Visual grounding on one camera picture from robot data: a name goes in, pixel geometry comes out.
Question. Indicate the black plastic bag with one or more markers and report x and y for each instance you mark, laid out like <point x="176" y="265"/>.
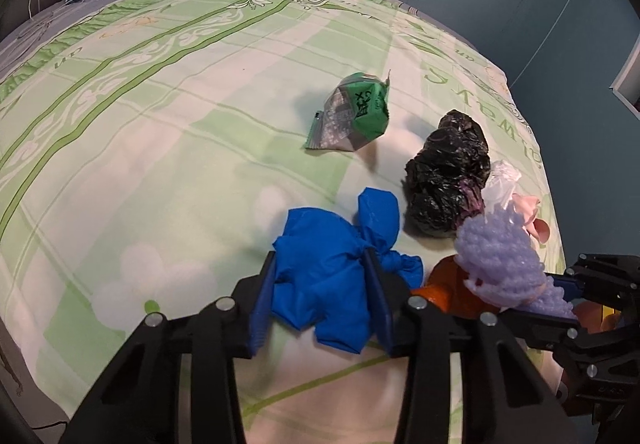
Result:
<point x="442" y="174"/>

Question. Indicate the blue plastic bag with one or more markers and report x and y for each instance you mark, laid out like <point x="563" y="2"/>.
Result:
<point x="320" y="264"/>

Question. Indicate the pink crumpled plastic piece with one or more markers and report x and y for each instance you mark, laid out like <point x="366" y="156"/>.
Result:
<point x="530" y="214"/>

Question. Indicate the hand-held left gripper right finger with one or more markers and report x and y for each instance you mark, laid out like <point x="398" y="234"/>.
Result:
<point x="378" y="309"/>

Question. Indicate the purple foam fruit net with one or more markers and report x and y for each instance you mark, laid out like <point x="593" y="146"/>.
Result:
<point x="500" y="254"/>

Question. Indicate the green patterned bed cover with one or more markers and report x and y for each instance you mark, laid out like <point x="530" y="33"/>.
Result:
<point x="175" y="124"/>

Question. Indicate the clear plastic bag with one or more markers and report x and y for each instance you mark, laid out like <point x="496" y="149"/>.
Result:
<point x="500" y="184"/>

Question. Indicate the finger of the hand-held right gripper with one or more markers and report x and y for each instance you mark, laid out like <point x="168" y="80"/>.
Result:
<point x="550" y="326"/>
<point x="567" y="286"/>

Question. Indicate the green and silver snack wrapper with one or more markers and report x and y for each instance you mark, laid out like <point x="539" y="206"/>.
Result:
<point x="357" y="117"/>

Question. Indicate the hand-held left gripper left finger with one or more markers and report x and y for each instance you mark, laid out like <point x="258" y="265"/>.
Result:
<point x="262" y="319"/>

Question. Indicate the orange plastic bag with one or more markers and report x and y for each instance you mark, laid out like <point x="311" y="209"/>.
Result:
<point x="445" y="284"/>

